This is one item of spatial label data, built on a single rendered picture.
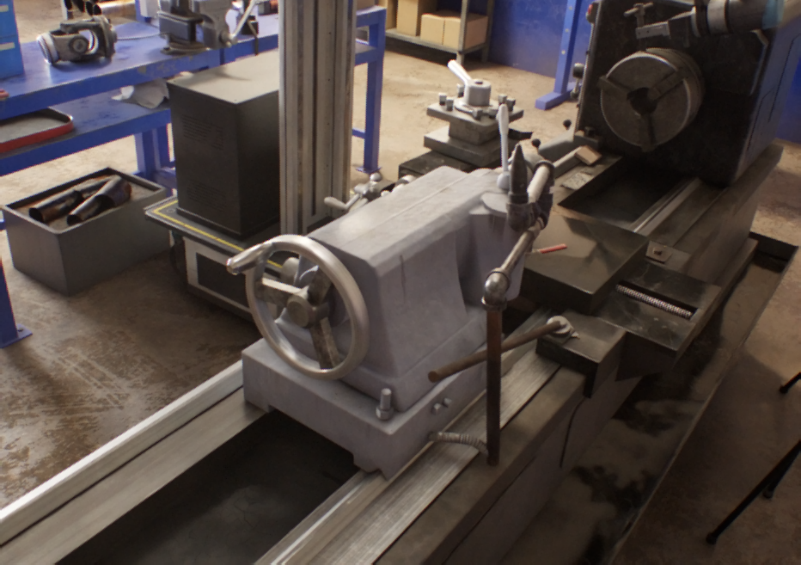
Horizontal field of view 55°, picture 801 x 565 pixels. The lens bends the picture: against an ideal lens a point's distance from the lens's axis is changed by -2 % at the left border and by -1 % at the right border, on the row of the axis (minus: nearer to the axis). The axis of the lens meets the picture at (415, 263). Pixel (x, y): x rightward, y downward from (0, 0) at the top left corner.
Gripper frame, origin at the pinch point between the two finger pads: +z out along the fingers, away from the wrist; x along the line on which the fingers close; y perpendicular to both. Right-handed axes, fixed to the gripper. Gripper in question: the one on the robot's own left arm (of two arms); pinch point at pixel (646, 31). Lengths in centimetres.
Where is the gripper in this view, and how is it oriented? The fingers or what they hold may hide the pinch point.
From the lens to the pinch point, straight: 223.3
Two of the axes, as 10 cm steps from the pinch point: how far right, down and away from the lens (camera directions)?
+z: -7.8, 0.0, 6.2
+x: 5.7, -3.8, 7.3
